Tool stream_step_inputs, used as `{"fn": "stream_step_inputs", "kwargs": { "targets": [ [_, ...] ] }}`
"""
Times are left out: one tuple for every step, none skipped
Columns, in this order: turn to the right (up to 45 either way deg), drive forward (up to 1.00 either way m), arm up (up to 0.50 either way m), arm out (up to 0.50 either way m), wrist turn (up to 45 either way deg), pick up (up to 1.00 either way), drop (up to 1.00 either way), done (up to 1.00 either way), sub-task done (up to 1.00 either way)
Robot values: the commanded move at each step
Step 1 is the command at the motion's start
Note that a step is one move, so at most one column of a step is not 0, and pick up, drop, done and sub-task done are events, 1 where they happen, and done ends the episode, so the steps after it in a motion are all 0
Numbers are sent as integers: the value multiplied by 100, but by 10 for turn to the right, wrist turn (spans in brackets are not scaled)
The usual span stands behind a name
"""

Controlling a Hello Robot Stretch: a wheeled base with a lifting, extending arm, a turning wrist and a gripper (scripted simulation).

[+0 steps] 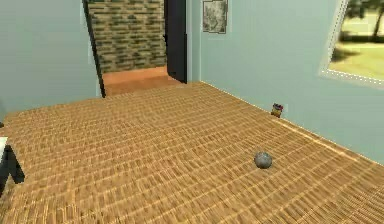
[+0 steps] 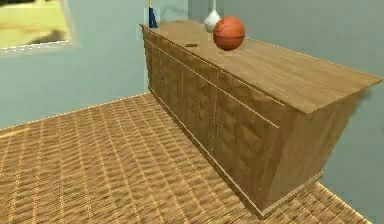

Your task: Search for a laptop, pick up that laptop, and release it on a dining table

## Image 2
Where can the wooden sideboard cupboard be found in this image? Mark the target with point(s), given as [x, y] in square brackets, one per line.
[233, 110]

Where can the small brown flat object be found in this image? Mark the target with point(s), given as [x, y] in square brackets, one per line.
[191, 45]

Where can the orange basketball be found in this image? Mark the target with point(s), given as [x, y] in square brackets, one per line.
[228, 33]

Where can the white vase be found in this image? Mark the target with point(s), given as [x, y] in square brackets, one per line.
[211, 20]

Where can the blue cone-shaped object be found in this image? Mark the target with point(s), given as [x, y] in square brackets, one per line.
[152, 18]

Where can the window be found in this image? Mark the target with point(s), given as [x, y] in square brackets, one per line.
[31, 23]

